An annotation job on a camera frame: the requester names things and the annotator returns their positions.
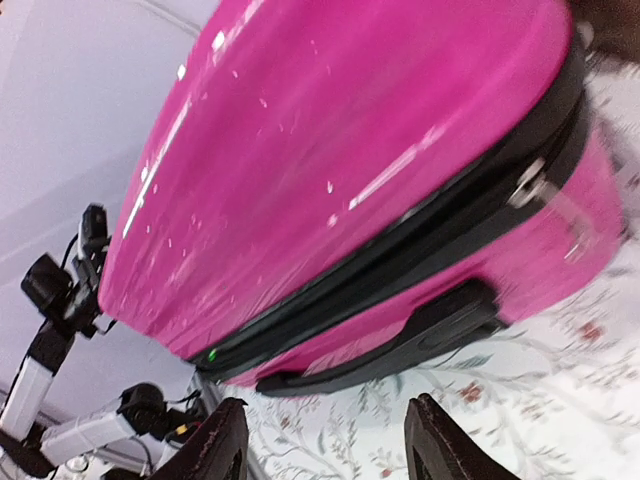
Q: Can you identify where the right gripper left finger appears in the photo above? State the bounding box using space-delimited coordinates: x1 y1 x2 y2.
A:
159 398 249 480

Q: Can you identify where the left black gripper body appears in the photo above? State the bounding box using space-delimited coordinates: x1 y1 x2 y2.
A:
64 254 117 339

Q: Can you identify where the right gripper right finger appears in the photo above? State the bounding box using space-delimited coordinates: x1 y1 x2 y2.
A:
404 393 518 480

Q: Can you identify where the pink and teal kids suitcase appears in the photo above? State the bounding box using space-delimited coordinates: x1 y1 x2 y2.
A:
99 1 623 397

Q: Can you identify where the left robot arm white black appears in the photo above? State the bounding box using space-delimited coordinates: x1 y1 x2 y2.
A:
1 254 192 479

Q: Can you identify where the floral white tablecloth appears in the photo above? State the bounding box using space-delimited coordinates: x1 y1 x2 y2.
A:
215 56 639 479

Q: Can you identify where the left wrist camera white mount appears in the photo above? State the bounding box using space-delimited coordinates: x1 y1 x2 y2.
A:
77 203 111 272

